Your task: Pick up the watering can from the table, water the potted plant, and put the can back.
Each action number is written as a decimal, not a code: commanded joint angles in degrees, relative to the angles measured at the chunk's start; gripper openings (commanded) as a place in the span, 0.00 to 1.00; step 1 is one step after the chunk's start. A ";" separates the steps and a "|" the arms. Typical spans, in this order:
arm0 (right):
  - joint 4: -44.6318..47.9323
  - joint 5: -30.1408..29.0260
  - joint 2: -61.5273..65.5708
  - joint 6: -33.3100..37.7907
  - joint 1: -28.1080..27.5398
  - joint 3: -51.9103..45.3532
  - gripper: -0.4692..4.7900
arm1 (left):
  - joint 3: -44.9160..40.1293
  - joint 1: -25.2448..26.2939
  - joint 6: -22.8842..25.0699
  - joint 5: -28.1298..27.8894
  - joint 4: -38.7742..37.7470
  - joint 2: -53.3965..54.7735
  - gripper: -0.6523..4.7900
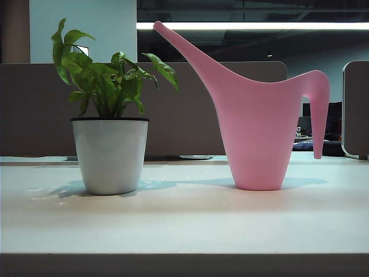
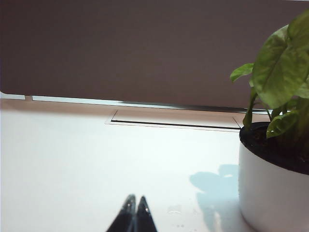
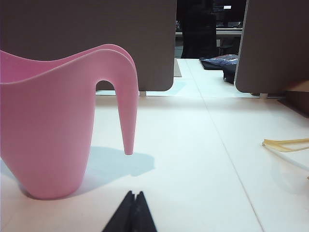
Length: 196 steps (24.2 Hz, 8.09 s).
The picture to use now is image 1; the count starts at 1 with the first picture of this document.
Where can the pink plastic watering can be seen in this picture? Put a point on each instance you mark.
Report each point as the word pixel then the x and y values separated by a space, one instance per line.
pixel 253 130

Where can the white plant pot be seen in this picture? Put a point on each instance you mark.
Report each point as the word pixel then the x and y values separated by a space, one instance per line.
pixel 109 155

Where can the green leafy plant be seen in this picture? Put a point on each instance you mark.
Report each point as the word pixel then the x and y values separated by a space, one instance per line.
pixel 106 83

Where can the grey flat partition foot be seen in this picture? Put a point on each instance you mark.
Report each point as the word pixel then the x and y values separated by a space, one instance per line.
pixel 196 157

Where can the brown desk partition panel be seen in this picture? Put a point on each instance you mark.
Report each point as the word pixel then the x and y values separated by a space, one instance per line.
pixel 187 115

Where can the dark blue bag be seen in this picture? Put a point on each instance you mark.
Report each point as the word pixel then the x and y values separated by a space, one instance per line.
pixel 302 145

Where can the long ceiling light strip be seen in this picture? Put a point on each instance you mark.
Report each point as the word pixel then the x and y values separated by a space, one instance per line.
pixel 259 26

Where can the black round cushion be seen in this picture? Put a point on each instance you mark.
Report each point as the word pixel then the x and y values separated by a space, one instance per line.
pixel 331 148

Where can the white-framed brown partition panel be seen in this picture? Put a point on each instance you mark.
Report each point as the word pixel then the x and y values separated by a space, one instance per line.
pixel 356 115

